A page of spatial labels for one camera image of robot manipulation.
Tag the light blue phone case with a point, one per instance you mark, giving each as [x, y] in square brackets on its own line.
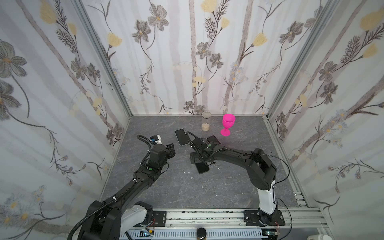
[181, 137]

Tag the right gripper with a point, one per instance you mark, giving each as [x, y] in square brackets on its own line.
[196, 157]

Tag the pink plastic goblet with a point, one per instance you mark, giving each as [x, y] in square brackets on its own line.
[228, 121]

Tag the clear jar with grains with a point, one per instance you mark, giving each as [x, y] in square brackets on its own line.
[205, 126]

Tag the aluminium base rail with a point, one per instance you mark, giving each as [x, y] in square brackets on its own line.
[222, 224]

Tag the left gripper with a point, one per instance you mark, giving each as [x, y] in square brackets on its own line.
[170, 151]

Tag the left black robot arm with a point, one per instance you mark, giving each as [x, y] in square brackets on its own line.
[103, 219]

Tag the black round knob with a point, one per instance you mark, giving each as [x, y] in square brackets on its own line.
[201, 234]

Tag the black phone case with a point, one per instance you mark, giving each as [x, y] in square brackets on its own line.
[202, 168]

